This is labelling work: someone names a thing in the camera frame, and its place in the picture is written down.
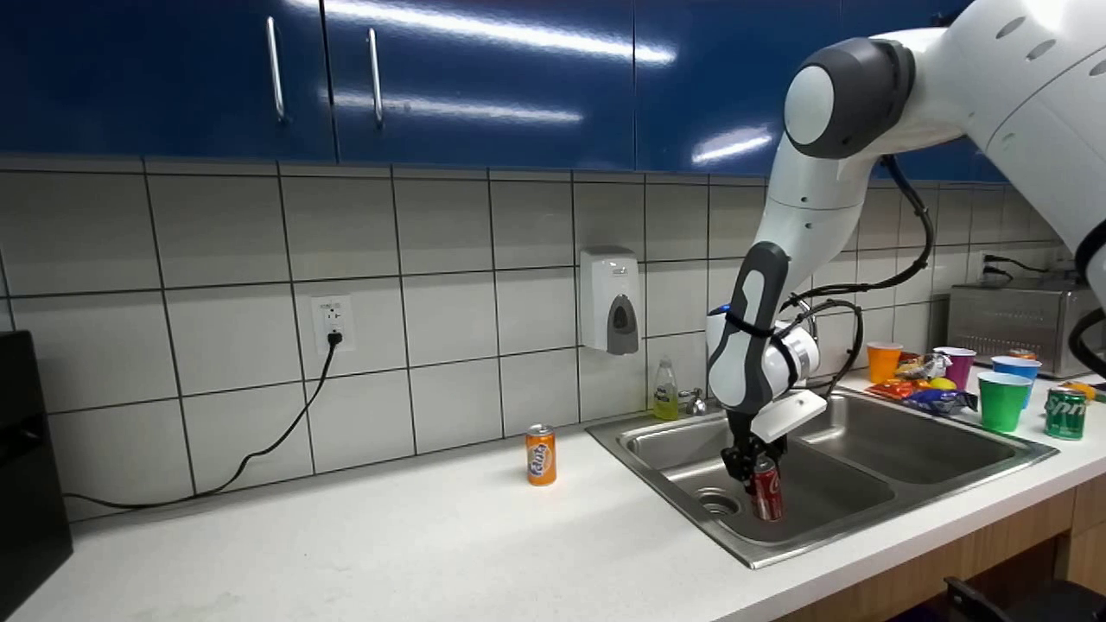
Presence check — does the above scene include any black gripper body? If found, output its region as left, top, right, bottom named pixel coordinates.
left=720, top=406, right=773, bottom=480

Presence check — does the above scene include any red cola can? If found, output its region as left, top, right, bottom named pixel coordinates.
left=749, top=457, right=793, bottom=524

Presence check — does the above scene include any stainless steel double sink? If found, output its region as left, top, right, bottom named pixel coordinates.
left=585, top=383, right=1060, bottom=570

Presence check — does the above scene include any orange soda can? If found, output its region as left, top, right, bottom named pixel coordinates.
left=522, top=421, right=561, bottom=489

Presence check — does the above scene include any green soda can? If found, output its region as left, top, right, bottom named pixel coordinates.
left=1040, top=383, right=1091, bottom=446

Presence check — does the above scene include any green dish soap bottle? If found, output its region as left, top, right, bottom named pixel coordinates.
left=651, top=354, right=684, bottom=423

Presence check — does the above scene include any red snack packet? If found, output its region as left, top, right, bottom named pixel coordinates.
left=872, top=375, right=927, bottom=404

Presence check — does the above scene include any orange plastic cup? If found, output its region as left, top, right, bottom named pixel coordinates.
left=864, top=339, right=908, bottom=390

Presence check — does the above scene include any blue snack packet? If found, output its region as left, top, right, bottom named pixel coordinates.
left=903, top=383, right=972, bottom=416

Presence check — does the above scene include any purple and white cup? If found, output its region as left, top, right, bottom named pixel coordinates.
left=929, top=340, right=980, bottom=398

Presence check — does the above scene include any green plastic cup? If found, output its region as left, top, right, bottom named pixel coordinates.
left=976, top=370, right=1038, bottom=440

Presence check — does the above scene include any blue plastic cup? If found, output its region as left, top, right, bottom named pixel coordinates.
left=987, top=353, right=1048, bottom=383

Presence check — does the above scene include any steel countertop appliance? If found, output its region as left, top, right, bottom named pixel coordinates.
left=942, top=279, right=1098, bottom=380

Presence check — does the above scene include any blue cabinet door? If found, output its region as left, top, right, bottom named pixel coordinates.
left=631, top=0, right=979, bottom=183
left=319, top=0, right=644, bottom=176
left=0, top=0, right=330, bottom=165

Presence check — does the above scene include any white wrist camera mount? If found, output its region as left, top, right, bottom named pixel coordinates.
left=748, top=388, right=832, bottom=448

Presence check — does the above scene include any white wall soap dispenser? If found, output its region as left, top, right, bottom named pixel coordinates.
left=573, top=247, right=648, bottom=358

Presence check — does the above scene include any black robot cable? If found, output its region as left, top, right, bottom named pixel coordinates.
left=778, top=153, right=937, bottom=399

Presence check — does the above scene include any black wall cord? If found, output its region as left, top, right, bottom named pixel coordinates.
left=979, top=247, right=1077, bottom=285

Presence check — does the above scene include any white wall outlet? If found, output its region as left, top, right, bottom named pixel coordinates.
left=310, top=294, right=363, bottom=358

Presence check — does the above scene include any black power cord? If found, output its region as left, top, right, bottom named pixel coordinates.
left=63, top=327, right=348, bottom=516

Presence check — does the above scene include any silver cabinet handle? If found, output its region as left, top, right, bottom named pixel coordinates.
left=264, top=9, right=292, bottom=126
left=363, top=25, right=392, bottom=126

